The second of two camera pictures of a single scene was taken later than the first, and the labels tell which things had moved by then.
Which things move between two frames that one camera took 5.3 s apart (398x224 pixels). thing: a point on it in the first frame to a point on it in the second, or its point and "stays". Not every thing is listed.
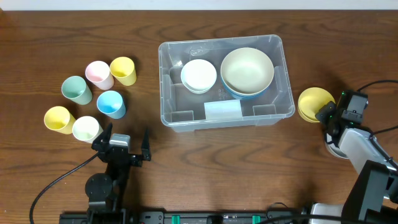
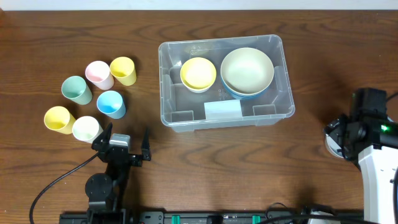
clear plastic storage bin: (224, 83) stays
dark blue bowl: (245, 96) stays
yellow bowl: (311, 101) to (198, 74)
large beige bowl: (247, 70) stays
